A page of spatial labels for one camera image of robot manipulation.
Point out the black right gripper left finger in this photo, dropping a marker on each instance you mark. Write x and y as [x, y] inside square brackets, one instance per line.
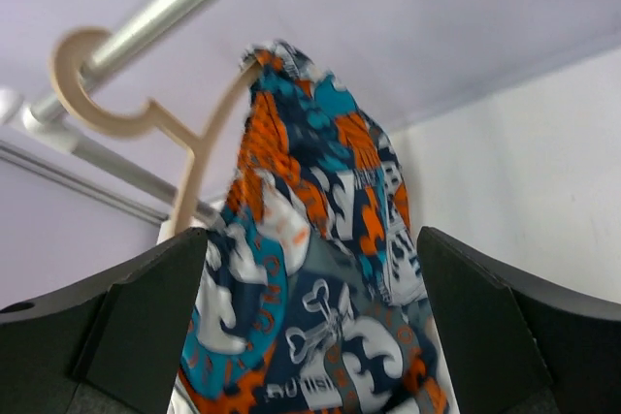
[110, 343]

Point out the wooden clothes hanger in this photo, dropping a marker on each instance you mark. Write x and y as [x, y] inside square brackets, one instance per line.
[64, 67]

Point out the colourful patterned shorts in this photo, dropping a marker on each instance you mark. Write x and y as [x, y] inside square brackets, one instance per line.
[312, 298]

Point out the silver white clothes rack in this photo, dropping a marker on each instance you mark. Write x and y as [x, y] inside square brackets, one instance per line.
[43, 120]

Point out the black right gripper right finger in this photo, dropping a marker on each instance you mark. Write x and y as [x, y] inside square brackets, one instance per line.
[515, 342]

